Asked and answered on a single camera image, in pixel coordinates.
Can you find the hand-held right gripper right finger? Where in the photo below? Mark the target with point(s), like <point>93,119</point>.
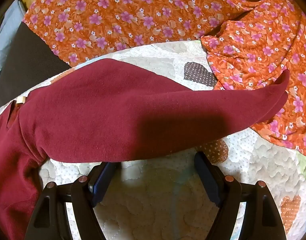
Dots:
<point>210,180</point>

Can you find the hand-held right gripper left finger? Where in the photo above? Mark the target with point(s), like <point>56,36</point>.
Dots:
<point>102,188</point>

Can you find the dark red knit garment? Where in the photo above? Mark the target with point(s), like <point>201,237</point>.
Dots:
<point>117,105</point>

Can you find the heart print quilted blanket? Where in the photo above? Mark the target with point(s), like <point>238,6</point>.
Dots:
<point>155,205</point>

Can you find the black mat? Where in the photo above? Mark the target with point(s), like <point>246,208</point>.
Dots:
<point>25,62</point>

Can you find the orange floral cloth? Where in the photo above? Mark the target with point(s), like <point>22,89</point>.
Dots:
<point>117,17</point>

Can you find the grey sheet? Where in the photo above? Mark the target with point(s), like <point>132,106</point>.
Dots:
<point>7,30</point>

